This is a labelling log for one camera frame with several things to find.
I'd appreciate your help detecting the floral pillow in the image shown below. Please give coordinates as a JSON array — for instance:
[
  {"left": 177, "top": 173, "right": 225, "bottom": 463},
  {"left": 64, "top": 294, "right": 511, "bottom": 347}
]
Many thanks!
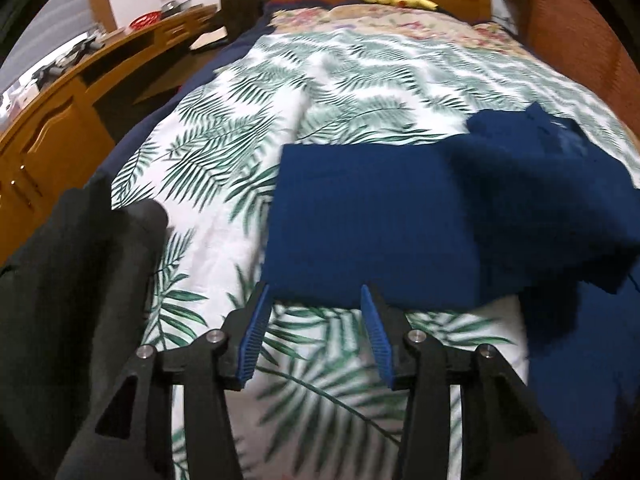
[{"left": 270, "top": 4, "right": 532, "bottom": 58}]

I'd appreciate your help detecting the brown louvered wardrobe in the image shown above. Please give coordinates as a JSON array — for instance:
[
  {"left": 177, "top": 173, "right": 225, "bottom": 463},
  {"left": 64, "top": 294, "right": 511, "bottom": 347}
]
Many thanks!
[{"left": 518, "top": 0, "right": 639, "bottom": 134}]

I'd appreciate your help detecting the wooden desk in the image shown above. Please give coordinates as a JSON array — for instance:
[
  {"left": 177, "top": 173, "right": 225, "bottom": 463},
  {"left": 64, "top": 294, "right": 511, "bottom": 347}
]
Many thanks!
[{"left": 1, "top": 6, "right": 217, "bottom": 259}]

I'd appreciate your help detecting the palm leaf print bedspread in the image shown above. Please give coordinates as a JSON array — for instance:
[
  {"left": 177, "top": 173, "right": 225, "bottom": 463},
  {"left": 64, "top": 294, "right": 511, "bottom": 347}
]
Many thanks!
[{"left": 112, "top": 29, "right": 639, "bottom": 479}]

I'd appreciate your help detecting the red basket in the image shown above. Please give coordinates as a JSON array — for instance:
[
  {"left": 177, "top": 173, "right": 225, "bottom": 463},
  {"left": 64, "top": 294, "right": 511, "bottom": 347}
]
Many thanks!
[{"left": 128, "top": 11, "right": 162, "bottom": 32}]

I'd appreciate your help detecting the dark wooden chair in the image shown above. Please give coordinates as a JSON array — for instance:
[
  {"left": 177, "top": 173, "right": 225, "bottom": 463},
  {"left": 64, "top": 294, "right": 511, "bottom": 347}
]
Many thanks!
[{"left": 189, "top": 0, "right": 262, "bottom": 51}]

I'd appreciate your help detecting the navy blue suit jacket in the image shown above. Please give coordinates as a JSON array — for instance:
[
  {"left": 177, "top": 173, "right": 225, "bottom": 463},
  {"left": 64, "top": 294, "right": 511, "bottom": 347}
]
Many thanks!
[{"left": 262, "top": 104, "right": 639, "bottom": 479}]

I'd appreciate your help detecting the black garment on bed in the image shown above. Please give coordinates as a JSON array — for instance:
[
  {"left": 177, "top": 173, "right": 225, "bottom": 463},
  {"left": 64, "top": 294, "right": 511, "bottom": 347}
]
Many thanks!
[{"left": 1, "top": 176, "right": 168, "bottom": 479}]

